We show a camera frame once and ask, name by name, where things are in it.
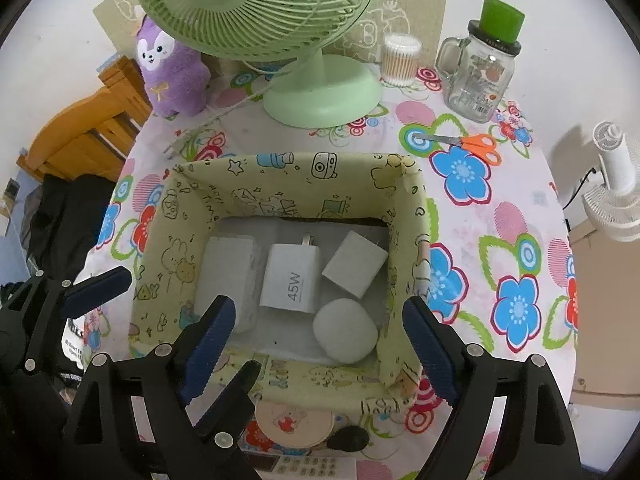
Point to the white remote control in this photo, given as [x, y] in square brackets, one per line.
[300, 466]

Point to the white printed bag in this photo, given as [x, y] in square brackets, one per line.
[82, 340]

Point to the white cube charger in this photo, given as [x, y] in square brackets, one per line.
[355, 262]

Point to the cotton swab container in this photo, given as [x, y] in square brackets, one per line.
[400, 60]

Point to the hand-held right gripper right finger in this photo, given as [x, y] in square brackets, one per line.
[430, 350]

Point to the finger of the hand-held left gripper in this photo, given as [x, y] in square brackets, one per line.
[100, 290]
[230, 410]

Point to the beige wooden door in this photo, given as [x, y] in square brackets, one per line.
[610, 320]

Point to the green desk fan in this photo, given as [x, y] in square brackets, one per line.
[320, 95]

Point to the white round case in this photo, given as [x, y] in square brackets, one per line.
[345, 330]

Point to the small black object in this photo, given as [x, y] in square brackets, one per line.
[348, 439]

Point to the yellow printed storage box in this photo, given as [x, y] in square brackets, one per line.
[280, 185]

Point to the clear plastic box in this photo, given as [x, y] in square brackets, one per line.
[230, 280]

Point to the black clothing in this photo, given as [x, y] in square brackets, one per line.
[65, 225]

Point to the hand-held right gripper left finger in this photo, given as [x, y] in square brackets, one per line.
[207, 350]

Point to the purple plush toy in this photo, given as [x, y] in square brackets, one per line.
[172, 75]

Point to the white standing fan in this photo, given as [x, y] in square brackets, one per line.
[617, 190]

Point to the bear-shaped round mirror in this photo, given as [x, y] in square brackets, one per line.
[295, 425]

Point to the glass mug jar green lid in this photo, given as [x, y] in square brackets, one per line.
[475, 80]

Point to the floral tablecloth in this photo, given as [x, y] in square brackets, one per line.
[500, 220]

